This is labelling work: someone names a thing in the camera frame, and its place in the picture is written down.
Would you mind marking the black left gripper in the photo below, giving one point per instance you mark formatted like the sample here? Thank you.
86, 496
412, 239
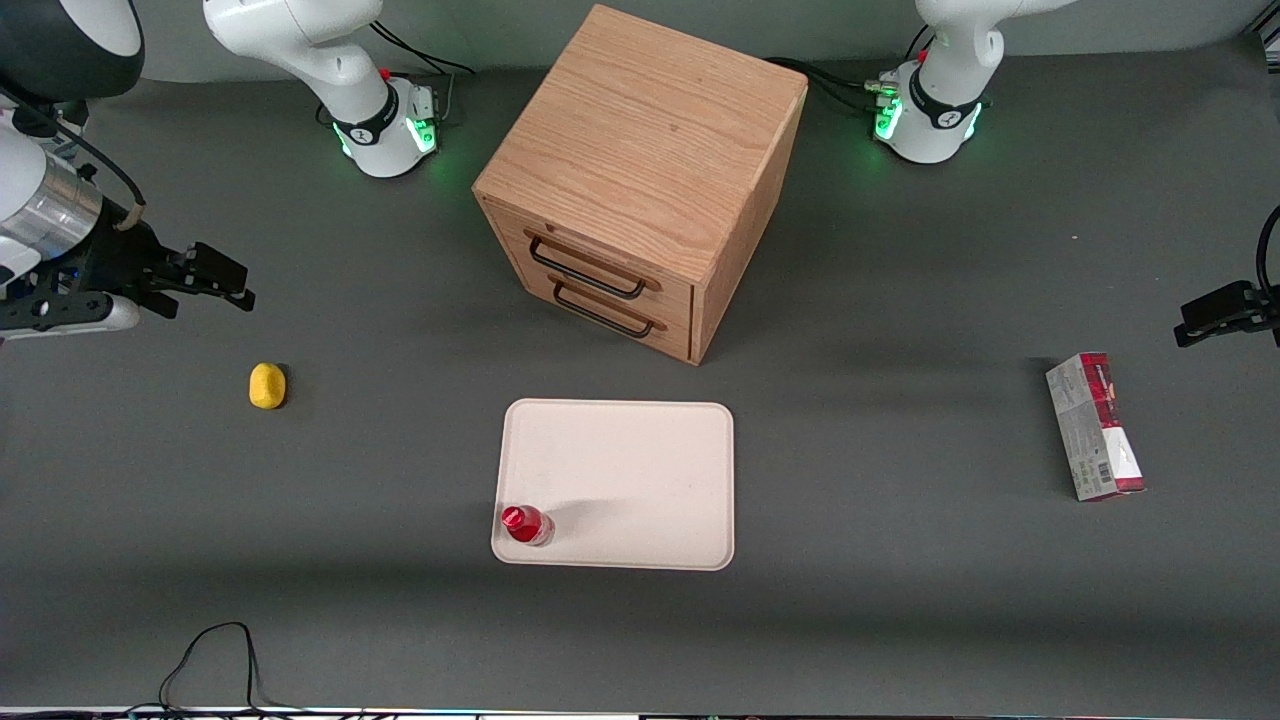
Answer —
1226, 307

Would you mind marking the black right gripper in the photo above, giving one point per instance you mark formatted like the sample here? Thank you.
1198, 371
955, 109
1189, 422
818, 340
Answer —
113, 257

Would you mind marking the red coke bottle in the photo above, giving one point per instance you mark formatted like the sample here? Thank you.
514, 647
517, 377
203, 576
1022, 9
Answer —
527, 525

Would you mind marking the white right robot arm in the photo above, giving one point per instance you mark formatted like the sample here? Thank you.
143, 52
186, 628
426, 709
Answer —
330, 60

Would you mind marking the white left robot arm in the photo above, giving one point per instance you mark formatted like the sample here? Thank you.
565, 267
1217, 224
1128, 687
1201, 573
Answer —
950, 60

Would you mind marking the beige rectangular tray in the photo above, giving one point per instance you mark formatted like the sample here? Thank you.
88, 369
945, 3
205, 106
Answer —
640, 470

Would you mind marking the yellow lemon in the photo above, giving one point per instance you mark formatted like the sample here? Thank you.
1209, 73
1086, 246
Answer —
267, 386

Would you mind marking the red and grey carton box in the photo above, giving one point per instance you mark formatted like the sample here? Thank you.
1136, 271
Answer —
1095, 425

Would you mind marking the wooden drawer front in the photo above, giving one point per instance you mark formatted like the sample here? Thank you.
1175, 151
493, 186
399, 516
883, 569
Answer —
640, 318
600, 258

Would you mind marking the wooden drawer cabinet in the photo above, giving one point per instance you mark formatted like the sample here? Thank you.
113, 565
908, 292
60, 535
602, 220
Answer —
640, 140

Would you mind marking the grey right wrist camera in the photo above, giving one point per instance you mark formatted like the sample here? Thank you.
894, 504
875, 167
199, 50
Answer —
90, 318

